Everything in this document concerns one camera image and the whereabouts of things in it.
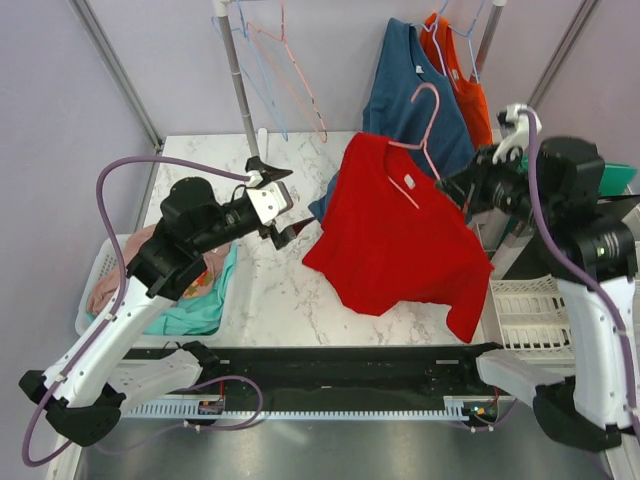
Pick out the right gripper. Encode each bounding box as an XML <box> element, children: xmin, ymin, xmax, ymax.
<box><xmin>438</xmin><ymin>143</ymin><xmax>560</xmax><ymax>231</ymax></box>

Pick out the pink wire hanger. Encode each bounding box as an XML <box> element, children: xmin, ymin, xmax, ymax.
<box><xmin>247</xmin><ymin>1</ymin><xmax>328</xmax><ymax>143</ymax></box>
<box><xmin>387</xmin><ymin>82</ymin><xmax>441</xmax><ymax>210</ymax></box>

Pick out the red t shirt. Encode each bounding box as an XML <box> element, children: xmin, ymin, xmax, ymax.
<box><xmin>302</xmin><ymin>133</ymin><xmax>493</xmax><ymax>343</ymax></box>

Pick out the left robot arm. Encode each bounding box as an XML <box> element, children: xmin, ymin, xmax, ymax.
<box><xmin>19</xmin><ymin>156</ymin><xmax>306</xmax><ymax>447</ymax></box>

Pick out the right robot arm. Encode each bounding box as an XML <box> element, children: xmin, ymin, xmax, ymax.
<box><xmin>437</xmin><ymin>136</ymin><xmax>639</xmax><ymax>453</ymax></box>

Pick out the orange t shirt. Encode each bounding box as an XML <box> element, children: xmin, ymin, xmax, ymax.
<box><xmin>420</xmin><ymin>13</ymin><xmax>493</xmax><ymax>149</ymax></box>

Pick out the blue t shirt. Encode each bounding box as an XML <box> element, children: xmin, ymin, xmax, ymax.
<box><xmin>307</xmin><ymin>17</ymin><xmax>477</xmax><ymax>226</ymax></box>

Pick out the mint green t shirt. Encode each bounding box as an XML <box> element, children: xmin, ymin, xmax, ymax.
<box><xmin>145</xmin><ymin>244</ymin><xmax>237</xmax><ymax>336</ymax></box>

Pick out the blue hanger holding shirts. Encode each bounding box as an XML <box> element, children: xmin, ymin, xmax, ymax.
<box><xmin>412</xmin><ymin>1</ymin><xmax>486</xmax><ymax>92</ymax></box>

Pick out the pink printed t shirt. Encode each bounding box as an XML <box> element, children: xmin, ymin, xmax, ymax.
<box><xmin>86</xmin><ymin>224</ymin><xmax>229</xmax><ymax>316</ymax></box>

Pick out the black binder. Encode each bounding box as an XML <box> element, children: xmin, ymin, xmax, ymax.
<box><xmin>491</xmin><ymin>194</ymin><xmax>639</xmax><ymax>280</ymax></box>

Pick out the white slotted tray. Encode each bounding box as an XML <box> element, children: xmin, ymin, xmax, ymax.
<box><xmin>481</xmin><ymin>275</ymin><xmax>574</xmax><ymax>366</ymax></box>

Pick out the green binder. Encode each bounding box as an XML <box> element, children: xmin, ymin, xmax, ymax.
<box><xmin>536</xmin><ymin>151</ymin><xmax>637</xmax><ymax>198</ymax></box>

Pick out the white plastic laundry basket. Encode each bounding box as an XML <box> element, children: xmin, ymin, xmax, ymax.
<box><xmin>75</xmin><ymin>240</ymin><xmax>233</xmax><ymax>348</ymax></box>

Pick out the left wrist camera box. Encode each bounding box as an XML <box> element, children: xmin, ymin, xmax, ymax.
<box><xmin>247</xmin><ymin>181</ymin><xmax>294</xmax><ymax>226</ymax></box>

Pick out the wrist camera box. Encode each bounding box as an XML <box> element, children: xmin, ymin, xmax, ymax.
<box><xmin>247</xmin><ymin>181</ymin><xmax>294</xmax><ymax>226</ymax></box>
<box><xmin>492</xmin><ymin>103</ymin><xmax>529</xmax><ymax>165</ymax></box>

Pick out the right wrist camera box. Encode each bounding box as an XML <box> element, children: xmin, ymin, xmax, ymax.
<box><xmin>492</xmin><ymin>103</ymin><xmax>529</xmax><ymax>165</ymax></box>

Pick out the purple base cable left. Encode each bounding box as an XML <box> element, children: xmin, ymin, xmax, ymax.
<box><xmin>94</xmin><ymin>374</ymin><xmax>266</xmax><ymax>456</ymax></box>

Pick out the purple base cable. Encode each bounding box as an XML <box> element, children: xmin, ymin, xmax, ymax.
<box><xmin>459</xmin><ymin>389</ymin><xmax>521</xmax><ymax>434</ymax></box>
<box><xmin>94</xmin><ymin>374</ymin><xmax>266</xmax><ymax>456</ymax></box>

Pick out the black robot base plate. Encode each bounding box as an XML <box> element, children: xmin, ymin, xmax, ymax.
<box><xmin>198</xmin><ymin>342</ymin><xmax>499</xmax><ymax>411</ymax></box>

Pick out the aluminium frame post right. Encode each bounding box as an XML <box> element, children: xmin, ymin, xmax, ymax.
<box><xmin>528</xmin><ymin>0</ymin><xmax>602</xmax><ymax>109</ymax></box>

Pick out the aluminium frame post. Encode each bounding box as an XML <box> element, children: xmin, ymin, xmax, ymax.
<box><xmin>69</xmin><ymin>0</ymin><xmax>163</xmax><ymax>153</ymax></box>
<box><xmin>528</xmin><ymin>0</ymin><xmax>602</xmax><ymax>109</ymax></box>

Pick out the white cable duct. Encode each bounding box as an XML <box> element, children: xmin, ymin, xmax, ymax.
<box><xmin>123</xmin><ymin>395</ymin><xmax>469</xmax><ymax>422</ymax></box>

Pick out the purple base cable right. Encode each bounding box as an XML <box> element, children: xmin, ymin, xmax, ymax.
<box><xmin>459</xmin><ymin>389</ymin><xmax>521</xmax><ymax>434</ymax></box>

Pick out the aluminium frame post left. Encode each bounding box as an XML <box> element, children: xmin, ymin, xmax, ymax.
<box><xmin>69</xmin><ymin>0</ymin><xmax>163</xmax><ymax>153</ymax></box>

